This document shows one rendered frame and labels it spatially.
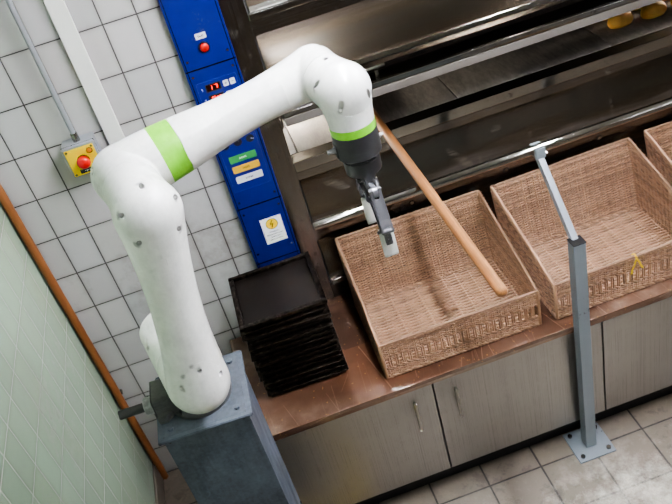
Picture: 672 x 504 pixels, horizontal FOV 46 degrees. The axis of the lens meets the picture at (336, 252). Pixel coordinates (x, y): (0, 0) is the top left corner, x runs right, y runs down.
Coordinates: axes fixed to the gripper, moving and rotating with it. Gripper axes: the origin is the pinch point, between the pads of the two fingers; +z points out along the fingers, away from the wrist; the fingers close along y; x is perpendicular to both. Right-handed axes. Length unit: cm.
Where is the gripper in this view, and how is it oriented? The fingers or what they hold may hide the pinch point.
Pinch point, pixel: (381, 233)
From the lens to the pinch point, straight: 172.1
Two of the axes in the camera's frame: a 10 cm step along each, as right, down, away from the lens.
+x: 9.4, -3.4, 0.5
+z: 2.5, 7.8, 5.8
